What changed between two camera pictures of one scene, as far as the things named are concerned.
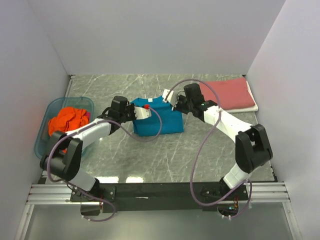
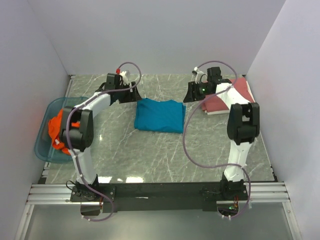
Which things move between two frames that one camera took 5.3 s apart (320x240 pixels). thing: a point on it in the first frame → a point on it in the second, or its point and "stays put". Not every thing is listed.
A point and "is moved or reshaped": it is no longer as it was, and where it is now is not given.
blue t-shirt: (164, 119) is moved or reshaped
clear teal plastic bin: (52, 108) stays put
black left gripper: (131, 107) → (132, 96)
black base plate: (117, 197) stays put
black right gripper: (180, 98) → (191, 96)
